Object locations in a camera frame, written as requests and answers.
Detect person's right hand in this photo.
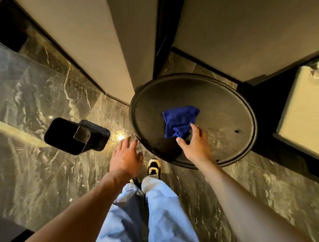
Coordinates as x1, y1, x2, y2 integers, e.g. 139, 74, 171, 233
176, 123, 213, 167

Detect person's left forearm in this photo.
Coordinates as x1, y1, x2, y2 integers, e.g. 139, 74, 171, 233
25, 170, 133, 242

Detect black square waste bin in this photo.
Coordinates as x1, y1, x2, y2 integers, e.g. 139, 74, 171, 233
44, 117, 111, 156

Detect person's right forearm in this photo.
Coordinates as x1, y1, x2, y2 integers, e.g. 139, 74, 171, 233
196, 158, 312, 242

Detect blue cleaning cloth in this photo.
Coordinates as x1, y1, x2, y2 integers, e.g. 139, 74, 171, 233
162, 105, 200, 139

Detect light blue trousers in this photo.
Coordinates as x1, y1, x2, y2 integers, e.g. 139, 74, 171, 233
96, 176, 200, 242

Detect cream cushioned seat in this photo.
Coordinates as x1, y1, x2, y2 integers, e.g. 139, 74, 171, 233
273, 61, 319, 160

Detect person's left hand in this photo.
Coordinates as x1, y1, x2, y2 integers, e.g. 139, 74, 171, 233
109, 136, 144, 179

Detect round black table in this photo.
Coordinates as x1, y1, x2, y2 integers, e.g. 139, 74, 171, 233
129, 72, 258, 170

